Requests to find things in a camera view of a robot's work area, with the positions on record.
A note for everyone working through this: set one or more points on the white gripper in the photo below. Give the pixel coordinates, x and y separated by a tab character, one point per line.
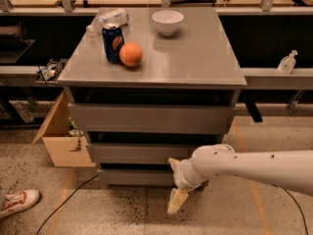
179	177

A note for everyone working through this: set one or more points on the grey bottom drawer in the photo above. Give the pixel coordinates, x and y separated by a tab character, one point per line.
145	178

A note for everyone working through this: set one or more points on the grey drawer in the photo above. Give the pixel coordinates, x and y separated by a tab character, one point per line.
140	154
145	178
152	119

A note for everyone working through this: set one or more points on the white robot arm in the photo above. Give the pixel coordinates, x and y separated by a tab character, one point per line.
292	170

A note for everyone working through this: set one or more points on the grey middle drawer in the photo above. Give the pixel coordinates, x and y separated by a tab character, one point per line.
140	154

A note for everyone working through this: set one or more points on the grey drawer cabinet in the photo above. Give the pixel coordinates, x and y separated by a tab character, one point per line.
194	67

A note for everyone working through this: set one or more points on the grey top drawer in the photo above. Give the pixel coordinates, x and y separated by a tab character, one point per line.
152	119

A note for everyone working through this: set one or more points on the cardboard box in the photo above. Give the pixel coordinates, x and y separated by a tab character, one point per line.
64	149

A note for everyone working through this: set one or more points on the orange fruit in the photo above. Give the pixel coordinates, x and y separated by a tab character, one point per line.
131	54

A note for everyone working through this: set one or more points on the blue pepsi can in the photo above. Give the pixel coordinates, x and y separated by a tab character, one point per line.
113	41

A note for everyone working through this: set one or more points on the white red sneaker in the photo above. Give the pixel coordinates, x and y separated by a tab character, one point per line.
17	202

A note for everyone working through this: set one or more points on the white ceramic bowl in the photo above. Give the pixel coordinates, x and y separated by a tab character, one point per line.
167	22

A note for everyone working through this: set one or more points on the clear sanitizer pump bottle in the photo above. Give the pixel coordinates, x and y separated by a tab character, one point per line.
286	65

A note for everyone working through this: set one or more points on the clutter tray on shelf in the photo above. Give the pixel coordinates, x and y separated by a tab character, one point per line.
52	70

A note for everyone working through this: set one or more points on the clear plastic water bottle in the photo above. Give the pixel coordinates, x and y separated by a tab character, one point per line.
117	17

